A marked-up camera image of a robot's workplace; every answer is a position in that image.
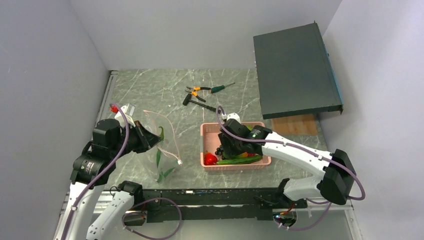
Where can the dark grape bunch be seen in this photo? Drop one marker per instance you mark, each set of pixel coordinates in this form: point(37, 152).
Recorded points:
point(219, 151)

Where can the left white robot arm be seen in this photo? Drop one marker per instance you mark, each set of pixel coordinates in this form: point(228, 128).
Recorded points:
point(111, 140)

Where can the black hammer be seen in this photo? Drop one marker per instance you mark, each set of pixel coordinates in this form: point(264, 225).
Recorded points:
point(189, 99)

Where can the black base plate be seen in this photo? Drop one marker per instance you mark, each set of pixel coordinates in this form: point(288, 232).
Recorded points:
point(216, 203)

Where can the red tomato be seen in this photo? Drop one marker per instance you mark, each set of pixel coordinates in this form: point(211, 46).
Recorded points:
point(210, 159)

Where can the green handled screwdriver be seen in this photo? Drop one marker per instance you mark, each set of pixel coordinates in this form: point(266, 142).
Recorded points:
point(220, 88)

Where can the green chili pepper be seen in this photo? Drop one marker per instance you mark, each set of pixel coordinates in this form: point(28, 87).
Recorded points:
point(161, 134)

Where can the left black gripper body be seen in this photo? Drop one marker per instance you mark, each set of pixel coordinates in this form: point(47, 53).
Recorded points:
point(137, 140)

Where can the clear zip top bag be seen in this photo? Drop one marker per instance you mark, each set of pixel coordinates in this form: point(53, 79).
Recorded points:
point(169, 145)

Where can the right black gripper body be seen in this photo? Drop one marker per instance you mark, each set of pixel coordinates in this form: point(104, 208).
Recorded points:
point(230, 147)

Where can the green cucumber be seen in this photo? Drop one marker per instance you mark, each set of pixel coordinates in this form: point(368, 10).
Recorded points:
point(240, 161)

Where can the orange handled pliers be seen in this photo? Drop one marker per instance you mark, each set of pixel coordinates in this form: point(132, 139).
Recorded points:
point(194, 90)

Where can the pink plastic basket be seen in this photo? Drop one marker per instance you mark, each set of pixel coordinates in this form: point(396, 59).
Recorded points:
point(210, 141)

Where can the dark green metal box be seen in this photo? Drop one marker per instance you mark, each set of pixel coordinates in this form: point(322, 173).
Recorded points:
point(295, 74)

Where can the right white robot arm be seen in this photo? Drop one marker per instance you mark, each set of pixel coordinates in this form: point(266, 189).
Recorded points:
point(333, 174)

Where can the wooden board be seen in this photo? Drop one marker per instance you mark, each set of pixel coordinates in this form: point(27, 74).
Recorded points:
point(295, 125)

